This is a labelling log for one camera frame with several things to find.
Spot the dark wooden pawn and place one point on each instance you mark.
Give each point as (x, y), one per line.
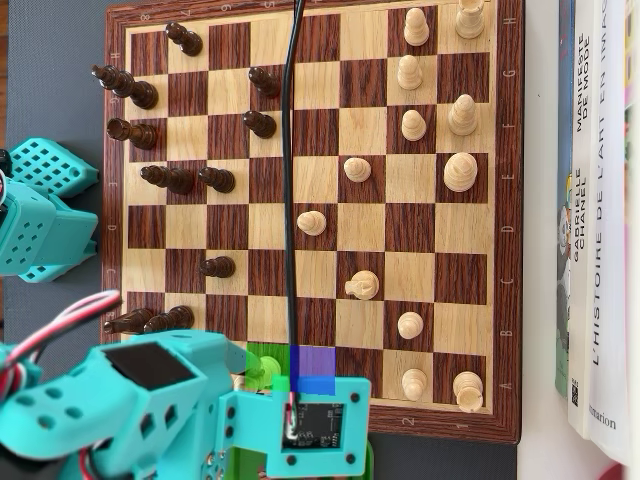
(260, 124)
(217, 179)
(265, 83)
(185, 40)
(170, 319)
(218, 267)

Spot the light wooden knight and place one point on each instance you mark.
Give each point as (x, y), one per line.
(364, 285)

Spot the light wooden king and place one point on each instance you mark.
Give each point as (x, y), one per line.
(460, 171)

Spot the green plastic tray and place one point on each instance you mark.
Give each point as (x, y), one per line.
(247, 462)

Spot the blue illustrated book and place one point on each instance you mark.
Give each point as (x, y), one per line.
(562, 250)

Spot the dark wooden rook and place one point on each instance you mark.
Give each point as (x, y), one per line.
(134, 133)

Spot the dark grey table mat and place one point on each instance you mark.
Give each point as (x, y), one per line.
(50, 75)

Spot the light wooden pawn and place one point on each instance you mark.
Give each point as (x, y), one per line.
(413, 126)
(357, 170)
(311, 223)
(410, 73)
(410, 325)
(416, 29)
(414, 384)

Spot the dark wooden queen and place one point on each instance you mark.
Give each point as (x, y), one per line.
(170, 179)

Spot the white book with coloured marks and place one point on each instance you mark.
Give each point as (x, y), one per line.
(634, 200)

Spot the light wooden bishop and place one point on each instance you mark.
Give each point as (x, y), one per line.
(462, 116)

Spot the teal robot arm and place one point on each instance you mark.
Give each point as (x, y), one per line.
(30, 235)

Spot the dark wooden bishop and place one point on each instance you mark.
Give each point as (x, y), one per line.
(130, 321)

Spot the white Gabrielle Chanel book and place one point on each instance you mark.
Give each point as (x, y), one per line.
(580, 200)

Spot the wooden folding chessboard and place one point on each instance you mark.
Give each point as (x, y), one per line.
(360, 230)

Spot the red object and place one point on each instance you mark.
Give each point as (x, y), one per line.
(620, 472)

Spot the light wooden rook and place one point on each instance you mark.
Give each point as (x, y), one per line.
(468, 391)
(470, 20)

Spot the teal wrist camera housing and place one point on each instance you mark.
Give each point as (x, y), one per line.
(357, 430)

